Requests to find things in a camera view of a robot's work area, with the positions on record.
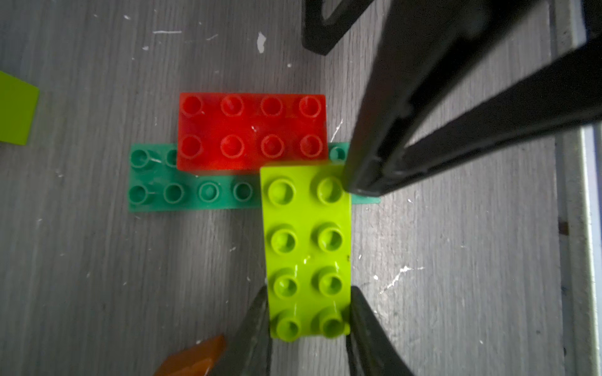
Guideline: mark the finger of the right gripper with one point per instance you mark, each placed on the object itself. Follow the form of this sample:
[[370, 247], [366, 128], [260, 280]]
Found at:
[[426, 49], [319, 34]]

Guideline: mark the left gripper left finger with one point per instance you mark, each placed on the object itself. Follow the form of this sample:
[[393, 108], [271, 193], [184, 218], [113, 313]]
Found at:
[[249, 353]]

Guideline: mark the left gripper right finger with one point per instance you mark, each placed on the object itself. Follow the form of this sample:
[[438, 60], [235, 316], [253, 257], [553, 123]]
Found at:
[[369, 350]]

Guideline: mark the red lego brick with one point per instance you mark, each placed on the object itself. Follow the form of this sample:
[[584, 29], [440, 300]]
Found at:
[[241, 132]]

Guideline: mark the lime lego brick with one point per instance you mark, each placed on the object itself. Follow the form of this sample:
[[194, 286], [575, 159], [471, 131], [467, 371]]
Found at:
[[18, 104], [307, 226]]

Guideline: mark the green lego brick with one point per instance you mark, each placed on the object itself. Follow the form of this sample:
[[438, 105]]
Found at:
[[157, 185]]

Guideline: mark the orange square lego left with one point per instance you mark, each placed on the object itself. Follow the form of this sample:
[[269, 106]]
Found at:
[[197, 360]]

